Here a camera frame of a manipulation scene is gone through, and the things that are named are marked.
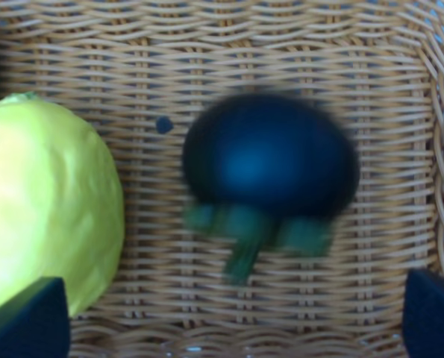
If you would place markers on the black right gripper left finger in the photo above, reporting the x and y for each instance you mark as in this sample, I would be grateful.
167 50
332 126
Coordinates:
35 321

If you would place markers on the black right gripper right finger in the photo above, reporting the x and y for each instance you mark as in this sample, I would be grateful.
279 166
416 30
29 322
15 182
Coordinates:
423 314

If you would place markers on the yellow lemon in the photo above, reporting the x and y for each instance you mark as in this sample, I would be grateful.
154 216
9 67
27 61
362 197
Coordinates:
61 202

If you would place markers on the dark mangosteen fruit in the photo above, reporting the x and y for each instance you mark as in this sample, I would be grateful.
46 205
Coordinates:
270 172

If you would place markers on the orange wicker basket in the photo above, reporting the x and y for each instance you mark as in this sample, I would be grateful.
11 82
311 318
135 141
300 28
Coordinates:
141 71

